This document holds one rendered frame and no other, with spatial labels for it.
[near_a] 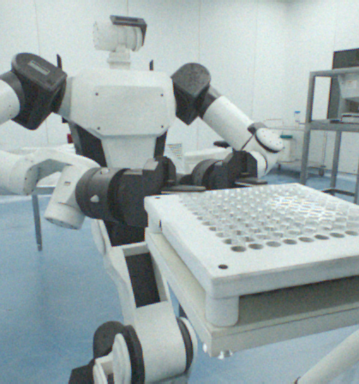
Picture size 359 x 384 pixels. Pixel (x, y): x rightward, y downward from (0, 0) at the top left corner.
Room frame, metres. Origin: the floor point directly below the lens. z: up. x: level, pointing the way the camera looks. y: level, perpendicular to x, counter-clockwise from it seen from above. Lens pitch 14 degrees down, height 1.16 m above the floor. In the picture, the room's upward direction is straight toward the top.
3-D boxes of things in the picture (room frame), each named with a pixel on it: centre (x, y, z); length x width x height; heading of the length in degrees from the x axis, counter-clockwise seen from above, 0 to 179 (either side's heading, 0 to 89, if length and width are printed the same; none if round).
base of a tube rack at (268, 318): (0.40, -0.11, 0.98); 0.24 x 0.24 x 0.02; 17
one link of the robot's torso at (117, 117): (1.04, 0.17, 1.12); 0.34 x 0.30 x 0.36; 115
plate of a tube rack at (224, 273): (0.40, -0.11, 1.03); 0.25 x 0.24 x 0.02; 107
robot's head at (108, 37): (0.98, 0.15, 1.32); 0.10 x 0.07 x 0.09; 115
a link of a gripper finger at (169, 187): (0.50, -0.01, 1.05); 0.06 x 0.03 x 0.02; 57
